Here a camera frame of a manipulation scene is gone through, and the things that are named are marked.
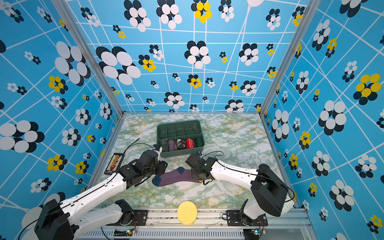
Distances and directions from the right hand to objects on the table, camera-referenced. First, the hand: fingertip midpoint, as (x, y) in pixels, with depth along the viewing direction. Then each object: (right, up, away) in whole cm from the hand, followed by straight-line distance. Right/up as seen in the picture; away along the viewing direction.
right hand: (197, 175), depth 84 cm
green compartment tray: (-14, +25, +31) cm, 42 cm away
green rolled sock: (+1, +18, +12) cm, 22 cm away
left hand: (-18, +7, -2) cm, 19 cm away
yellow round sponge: (-5, -15, -12) cm, 20 cm away
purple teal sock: (-10, -1, +3) cm, 10 cm away
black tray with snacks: (-51, +5, +7) cm, 52 cm away
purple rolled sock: (-17, +16, +10) cm, 25 cm away
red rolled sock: (-5, +17, +12) cm, 21 cm away
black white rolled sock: (-11, +16, +10) cm, 22 cm away
